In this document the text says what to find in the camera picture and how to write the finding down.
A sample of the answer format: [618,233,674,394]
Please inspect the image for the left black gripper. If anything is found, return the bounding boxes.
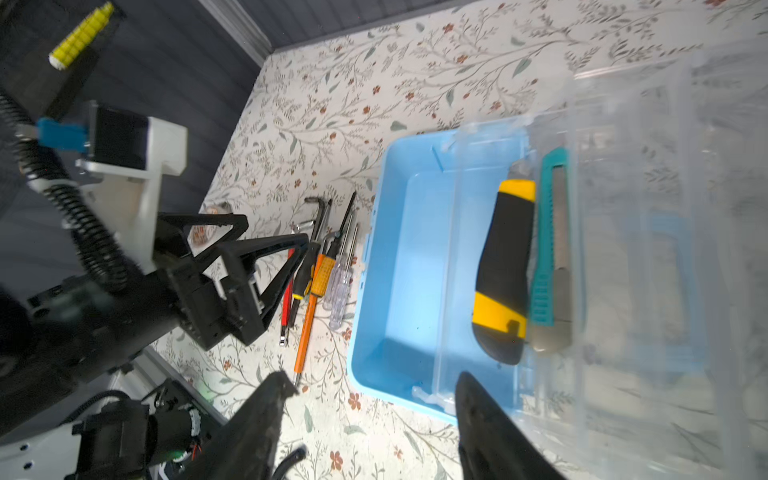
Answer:
[155,213,309,351]

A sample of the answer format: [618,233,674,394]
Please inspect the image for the teal utility knife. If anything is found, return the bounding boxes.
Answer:
[529,147,573,355]

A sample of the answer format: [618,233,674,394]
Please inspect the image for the orange long screwdriver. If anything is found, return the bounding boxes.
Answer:
[294,253,322,386]

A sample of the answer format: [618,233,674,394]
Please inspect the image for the blue plastic tool box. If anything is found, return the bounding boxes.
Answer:
[348,128,534,422]

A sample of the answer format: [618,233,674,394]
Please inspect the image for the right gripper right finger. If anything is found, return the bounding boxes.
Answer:
[455,372,564,480]

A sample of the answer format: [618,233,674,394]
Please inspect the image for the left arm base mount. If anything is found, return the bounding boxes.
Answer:
[62,379,226,479]

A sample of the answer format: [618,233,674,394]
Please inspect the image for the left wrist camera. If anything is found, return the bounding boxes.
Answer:
[14,102,188,274]

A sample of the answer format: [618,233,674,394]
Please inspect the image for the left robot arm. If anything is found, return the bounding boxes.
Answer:
[1,214,309,434]

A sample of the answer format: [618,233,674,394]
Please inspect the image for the clear tape roll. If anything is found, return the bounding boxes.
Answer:
[188,202,233,247]

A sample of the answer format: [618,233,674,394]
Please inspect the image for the yellow green roller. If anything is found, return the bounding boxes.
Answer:
[48,1,117,71]

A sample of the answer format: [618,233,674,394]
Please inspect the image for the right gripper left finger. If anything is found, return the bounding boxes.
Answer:
[194,371,297,479]

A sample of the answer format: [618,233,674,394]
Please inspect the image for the yellow black utility knife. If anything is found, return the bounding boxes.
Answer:
[472,179,536,365]

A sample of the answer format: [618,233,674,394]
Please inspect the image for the clear handle screwdriver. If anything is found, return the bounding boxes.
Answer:
[322,211,357,330]

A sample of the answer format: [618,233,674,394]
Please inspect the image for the yellow handle screwdriver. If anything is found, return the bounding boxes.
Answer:
[310,191,357,299]

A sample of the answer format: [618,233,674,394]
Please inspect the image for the black hex key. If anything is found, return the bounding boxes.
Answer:
[287,197,332,329]

